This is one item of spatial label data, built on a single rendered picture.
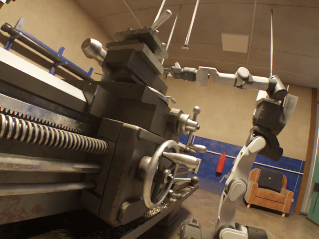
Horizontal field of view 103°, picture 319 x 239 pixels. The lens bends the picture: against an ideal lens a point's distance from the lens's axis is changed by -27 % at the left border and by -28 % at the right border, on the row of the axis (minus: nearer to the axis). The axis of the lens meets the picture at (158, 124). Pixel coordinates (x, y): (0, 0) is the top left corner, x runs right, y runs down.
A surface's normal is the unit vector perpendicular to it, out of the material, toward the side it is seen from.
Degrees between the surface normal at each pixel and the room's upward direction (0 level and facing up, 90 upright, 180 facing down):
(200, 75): 120
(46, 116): 90
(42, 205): 90
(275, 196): 90
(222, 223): 90
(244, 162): 115
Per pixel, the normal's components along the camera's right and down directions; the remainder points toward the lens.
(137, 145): 0.88, 0.20
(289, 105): -0.44, -0.29
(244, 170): -0.23, -0.19
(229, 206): -0.42, 0.18
